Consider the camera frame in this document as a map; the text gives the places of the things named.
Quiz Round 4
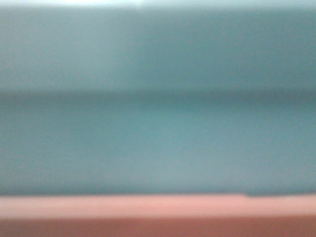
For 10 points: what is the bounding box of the light blue plastic box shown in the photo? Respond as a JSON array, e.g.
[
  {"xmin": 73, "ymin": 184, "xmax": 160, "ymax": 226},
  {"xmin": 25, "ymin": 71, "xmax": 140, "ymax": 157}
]
[{"xmin": 0, "ymin": 4, "xmax": 316, "ymax": 196}]

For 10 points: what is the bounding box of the pink plastic box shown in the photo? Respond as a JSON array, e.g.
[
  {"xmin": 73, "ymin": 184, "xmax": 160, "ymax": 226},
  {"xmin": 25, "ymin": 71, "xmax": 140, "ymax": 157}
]
[{"xmin": 0, "ymin": 195, "xmax": 316, "ymax": 237}]

